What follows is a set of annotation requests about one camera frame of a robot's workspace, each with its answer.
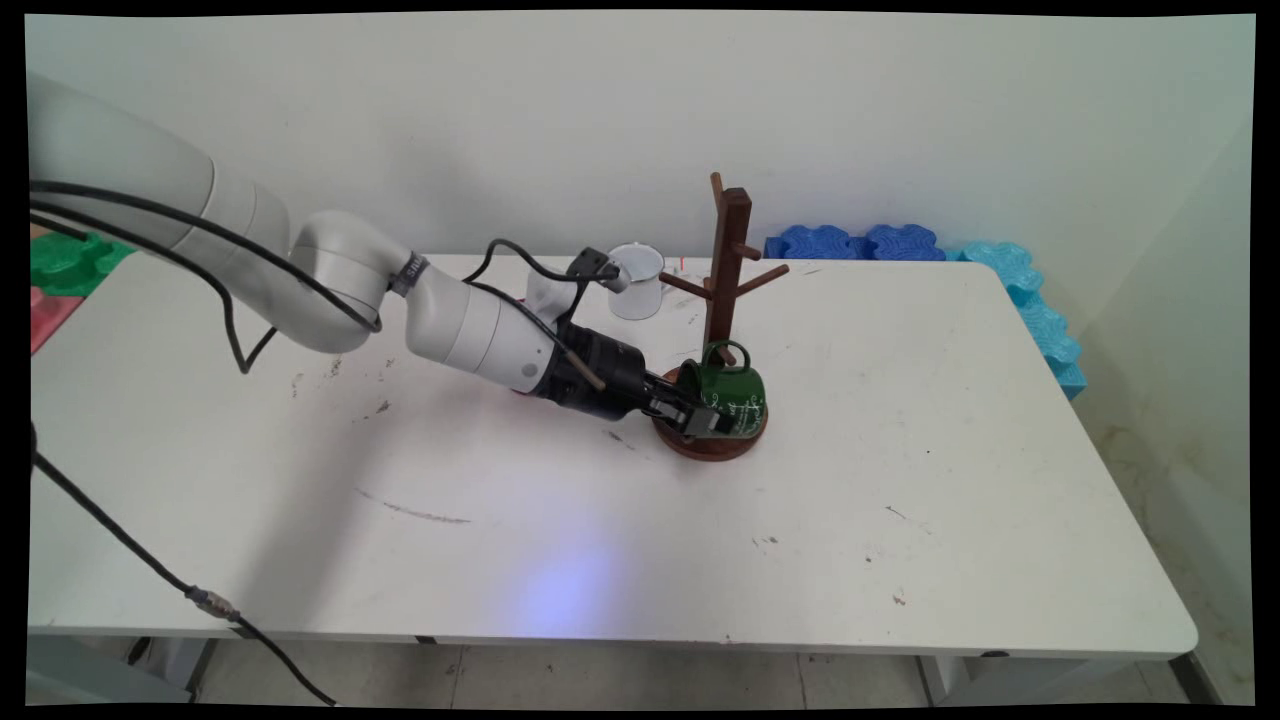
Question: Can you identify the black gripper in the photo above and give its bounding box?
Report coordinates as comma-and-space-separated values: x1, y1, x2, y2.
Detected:
533, 321, 724, 439

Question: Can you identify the green enamel mug white print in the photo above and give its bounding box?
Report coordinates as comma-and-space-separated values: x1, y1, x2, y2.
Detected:
677, 339, 768, 441

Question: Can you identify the dark wooden mug tree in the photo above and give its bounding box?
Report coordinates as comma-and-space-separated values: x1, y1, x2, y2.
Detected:
651, 172, 792, 463

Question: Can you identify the dark blue foam mat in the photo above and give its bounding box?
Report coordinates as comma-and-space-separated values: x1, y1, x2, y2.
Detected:
864, 223, 947, 263
764, 224, 869, 262

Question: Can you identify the light blue foam mat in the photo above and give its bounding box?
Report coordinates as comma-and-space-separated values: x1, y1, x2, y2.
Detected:
1016, 298, 1089, 402
946, 240, 1044, 307

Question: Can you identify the dark table leg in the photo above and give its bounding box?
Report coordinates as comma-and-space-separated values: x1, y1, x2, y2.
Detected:
1167, 650, 1224, 707

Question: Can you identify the white table leg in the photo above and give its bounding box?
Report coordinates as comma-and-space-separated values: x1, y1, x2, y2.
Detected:
128, 637, 217, 703

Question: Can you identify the short tan gripper cable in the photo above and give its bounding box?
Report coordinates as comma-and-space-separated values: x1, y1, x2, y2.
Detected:
563, 348, 608, 392

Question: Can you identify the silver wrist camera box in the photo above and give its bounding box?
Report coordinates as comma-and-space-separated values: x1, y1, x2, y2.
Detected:
565, 246, 633, 295

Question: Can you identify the black cable with connector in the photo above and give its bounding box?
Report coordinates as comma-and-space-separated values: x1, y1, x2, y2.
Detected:
28, 425, 338, 708

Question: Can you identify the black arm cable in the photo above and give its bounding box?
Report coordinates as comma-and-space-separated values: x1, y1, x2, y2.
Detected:
28, 180, 611, 377

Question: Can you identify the grey floor frame bar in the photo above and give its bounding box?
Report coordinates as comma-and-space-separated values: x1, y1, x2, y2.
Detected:
27, 640, 193, 705

